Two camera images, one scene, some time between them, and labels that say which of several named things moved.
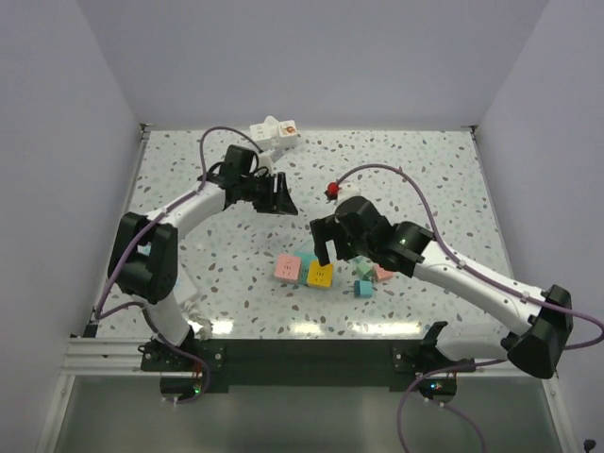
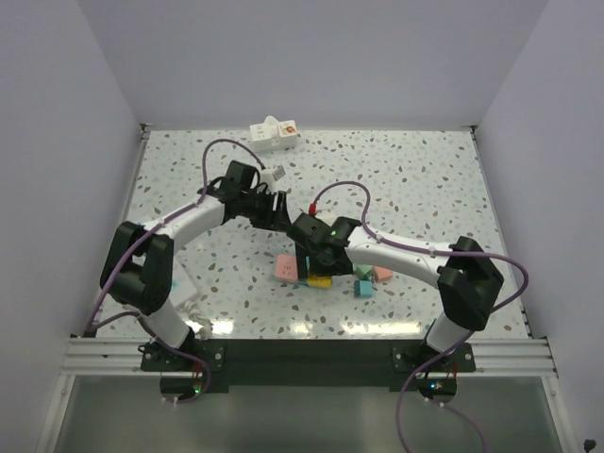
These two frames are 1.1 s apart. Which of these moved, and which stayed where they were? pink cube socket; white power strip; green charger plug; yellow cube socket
Moved: white power strip
Stayed: green charger plug; yellow cube socket; pink cube socket
